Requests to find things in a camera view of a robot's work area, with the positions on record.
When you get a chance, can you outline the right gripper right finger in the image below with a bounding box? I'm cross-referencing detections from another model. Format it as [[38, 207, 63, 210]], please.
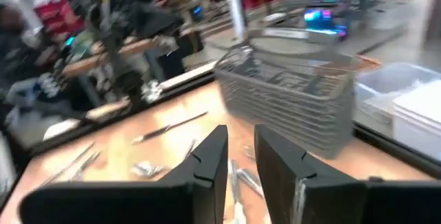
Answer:
[[254, 124, 441, 224]]

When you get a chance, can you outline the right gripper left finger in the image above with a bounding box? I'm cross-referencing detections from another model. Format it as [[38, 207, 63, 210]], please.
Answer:
[[19, 124, 229, 224]]

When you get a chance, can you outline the silver spoon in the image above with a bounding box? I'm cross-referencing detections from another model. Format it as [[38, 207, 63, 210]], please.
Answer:
[[130, 161, 167, 179]]

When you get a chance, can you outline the grey plastic cutlery basket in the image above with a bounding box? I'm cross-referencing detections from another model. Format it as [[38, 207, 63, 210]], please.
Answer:
[[212, 27, 358, 159]]

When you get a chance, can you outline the white plastic bin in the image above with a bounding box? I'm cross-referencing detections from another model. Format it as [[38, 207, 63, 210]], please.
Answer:
[[391, 79, 441, 163]]

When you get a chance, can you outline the clear plastic bin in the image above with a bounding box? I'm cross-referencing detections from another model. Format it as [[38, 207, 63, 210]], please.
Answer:
[[354, 61, 441, 128]]

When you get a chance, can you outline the wooden desk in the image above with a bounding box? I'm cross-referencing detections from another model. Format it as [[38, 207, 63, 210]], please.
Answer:
[[61, 37, 163, 77]]

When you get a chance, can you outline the colourfully lit computer case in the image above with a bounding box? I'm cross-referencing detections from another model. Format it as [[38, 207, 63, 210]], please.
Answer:
[[302, 6, 349, 41]]

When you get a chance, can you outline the person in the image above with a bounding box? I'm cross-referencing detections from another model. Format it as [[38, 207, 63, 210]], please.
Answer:
[[0, 3, 45, 90]]

